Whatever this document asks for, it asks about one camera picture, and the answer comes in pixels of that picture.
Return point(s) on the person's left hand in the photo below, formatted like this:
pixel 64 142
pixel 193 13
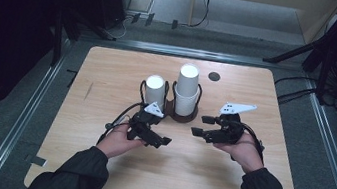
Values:
pixel 115 142

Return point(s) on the small black floor bracket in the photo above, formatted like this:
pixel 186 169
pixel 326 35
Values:
pixel 174 24
pixel 149 19

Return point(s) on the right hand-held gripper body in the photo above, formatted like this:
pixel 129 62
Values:
pixel 230 130

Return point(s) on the person's right hand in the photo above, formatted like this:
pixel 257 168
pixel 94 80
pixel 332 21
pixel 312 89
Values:
pixel 247 153

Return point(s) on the light wooden furniture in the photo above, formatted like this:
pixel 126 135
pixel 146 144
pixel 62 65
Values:
pixel 312 18

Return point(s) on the grey tape piece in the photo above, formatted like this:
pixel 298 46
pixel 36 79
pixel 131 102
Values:
pixel 36 160

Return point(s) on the white paper cup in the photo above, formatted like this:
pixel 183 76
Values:
pixel 185 105
pixel 155 92
pixel 188 80

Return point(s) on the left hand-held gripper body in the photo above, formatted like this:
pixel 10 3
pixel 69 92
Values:
pixel 140 125

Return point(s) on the round dark table grommet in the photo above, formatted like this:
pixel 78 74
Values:
pixel 214 76

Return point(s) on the black metal stand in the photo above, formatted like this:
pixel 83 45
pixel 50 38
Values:
pixel 58 41

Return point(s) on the black tripod stand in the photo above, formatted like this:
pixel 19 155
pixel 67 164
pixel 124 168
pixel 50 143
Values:
pixel 297 51

